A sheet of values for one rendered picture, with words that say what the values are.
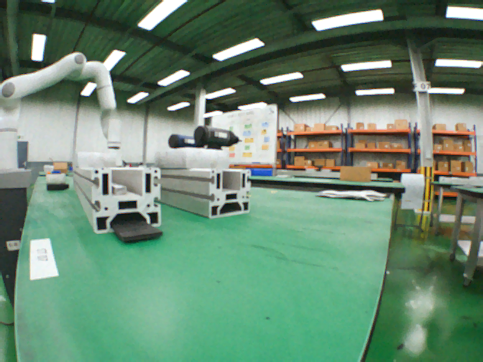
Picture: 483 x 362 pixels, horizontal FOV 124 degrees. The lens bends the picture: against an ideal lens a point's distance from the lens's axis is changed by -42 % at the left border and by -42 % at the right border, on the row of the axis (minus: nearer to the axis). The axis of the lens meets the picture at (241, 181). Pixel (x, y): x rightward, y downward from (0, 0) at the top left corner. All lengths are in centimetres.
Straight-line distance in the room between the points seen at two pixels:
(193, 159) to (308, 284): 33
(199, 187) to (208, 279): 25
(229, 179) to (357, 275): 32
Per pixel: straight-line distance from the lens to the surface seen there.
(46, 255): 25
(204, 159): 45
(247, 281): 18
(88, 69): 137
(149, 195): 32
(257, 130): 383
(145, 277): 19
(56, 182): 94
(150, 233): 27
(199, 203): 40
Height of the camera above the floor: 87
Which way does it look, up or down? 3 degrees down
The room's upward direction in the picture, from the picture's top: 1 degrees clockwise
